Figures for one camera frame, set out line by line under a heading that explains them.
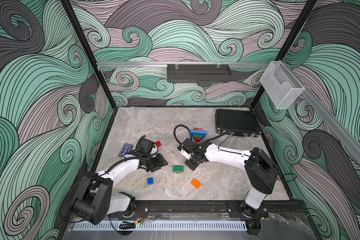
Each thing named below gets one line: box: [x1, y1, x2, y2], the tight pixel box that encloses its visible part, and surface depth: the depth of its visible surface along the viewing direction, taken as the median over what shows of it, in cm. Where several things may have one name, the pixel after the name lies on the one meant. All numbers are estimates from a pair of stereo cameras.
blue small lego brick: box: [147, 177, 154, 186], surface depth 83 cm
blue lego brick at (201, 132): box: [190, 129, 208, 136], surface depth 106 cm
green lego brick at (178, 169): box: [172, 165, 185, 173], surface depth 85 cm
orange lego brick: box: [191, 178, 202, 190], surface depth 83 cm
